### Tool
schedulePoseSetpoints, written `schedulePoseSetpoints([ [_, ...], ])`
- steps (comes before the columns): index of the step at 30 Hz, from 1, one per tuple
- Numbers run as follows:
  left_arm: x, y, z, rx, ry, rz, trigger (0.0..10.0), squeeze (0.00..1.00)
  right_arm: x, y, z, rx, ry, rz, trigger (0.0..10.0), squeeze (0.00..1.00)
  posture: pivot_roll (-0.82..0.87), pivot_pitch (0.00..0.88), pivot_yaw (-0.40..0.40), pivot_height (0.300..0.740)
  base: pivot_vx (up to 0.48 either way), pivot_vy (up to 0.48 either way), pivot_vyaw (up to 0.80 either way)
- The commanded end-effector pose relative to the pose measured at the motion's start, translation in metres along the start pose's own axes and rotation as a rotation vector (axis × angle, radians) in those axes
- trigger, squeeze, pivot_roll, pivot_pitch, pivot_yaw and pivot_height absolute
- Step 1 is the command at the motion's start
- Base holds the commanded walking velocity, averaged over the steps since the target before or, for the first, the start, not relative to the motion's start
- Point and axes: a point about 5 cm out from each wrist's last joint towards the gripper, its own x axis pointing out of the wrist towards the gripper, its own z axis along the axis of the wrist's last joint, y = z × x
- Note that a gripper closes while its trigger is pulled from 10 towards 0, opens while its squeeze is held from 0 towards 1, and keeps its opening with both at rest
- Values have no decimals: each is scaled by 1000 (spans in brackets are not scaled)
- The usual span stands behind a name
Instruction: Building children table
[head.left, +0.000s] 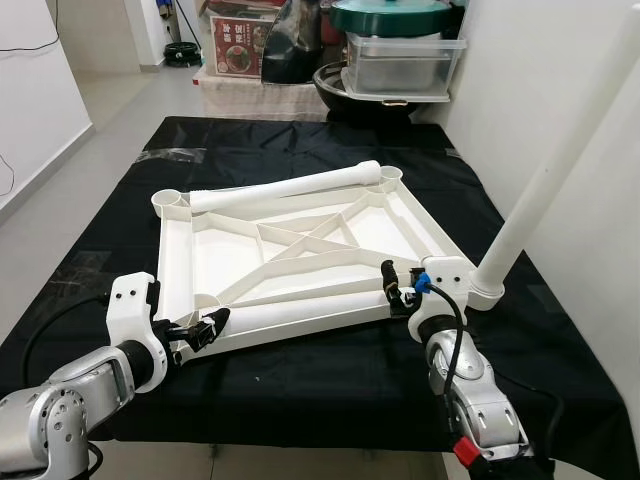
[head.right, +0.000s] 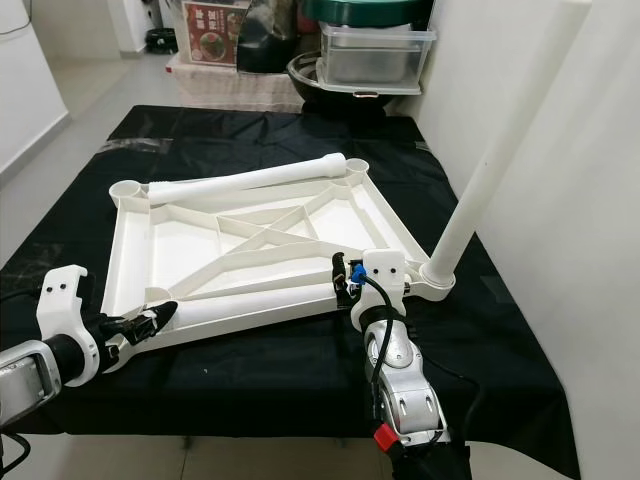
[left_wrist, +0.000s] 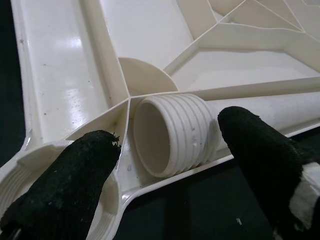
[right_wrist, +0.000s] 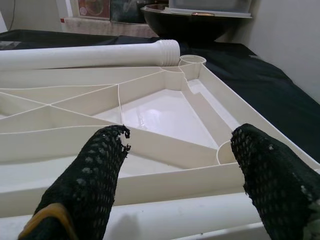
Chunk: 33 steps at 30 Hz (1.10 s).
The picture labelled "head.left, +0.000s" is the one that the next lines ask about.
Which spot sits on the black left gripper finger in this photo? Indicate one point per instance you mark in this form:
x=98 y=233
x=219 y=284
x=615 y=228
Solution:
x=215 y=318
x=193 y=340

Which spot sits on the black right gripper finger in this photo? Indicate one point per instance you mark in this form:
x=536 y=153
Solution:
x=392 y=280

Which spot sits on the white plastic children table top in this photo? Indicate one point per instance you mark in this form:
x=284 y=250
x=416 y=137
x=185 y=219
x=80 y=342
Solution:
x=220 y=260

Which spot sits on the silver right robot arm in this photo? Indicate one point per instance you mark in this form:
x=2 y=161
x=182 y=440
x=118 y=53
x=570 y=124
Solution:
x=480 y=400

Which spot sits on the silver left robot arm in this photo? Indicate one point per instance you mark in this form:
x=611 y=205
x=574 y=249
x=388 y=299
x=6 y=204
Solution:
x=60 y=420

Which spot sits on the black tablecloth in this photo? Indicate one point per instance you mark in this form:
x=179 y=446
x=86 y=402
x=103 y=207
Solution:
x=300 y=400

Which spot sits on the clear tape strip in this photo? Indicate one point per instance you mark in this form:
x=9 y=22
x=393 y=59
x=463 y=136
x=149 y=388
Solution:
x=172 y=156

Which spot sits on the black wok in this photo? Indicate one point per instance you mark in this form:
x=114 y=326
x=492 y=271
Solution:
x=350 y=108

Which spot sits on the clear plastic storage container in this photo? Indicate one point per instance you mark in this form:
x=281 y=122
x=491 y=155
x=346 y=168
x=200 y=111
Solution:
x=400 y=68

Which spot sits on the patterned bench cloth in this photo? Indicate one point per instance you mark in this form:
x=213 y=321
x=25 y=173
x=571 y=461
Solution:
x=265 y=100

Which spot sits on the black bag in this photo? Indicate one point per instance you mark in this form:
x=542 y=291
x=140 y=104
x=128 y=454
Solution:
x=292 y=45

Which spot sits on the green round lid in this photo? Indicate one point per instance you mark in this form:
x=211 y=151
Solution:
x=390 y=17

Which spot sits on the black round floor object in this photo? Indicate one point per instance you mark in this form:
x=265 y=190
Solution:
x=182 y=54

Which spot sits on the red printed box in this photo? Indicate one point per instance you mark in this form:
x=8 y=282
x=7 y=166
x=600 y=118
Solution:
x=240 y=48

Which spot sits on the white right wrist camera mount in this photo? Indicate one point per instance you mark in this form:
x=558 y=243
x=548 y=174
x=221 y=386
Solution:
x=447 y=272

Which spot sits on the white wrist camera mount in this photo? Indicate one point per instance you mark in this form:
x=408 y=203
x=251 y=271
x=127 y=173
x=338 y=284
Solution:
x=130 y=300
x=447 y=272

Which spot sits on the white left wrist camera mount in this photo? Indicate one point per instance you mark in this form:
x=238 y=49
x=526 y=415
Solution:
x=130 y=300

